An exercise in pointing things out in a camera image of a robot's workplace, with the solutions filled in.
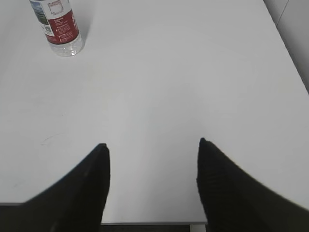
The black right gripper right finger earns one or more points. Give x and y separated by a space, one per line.
233 201

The Nongfu Spring water bottle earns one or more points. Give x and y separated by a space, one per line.
57 21

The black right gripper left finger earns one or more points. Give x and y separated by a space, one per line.
75 203

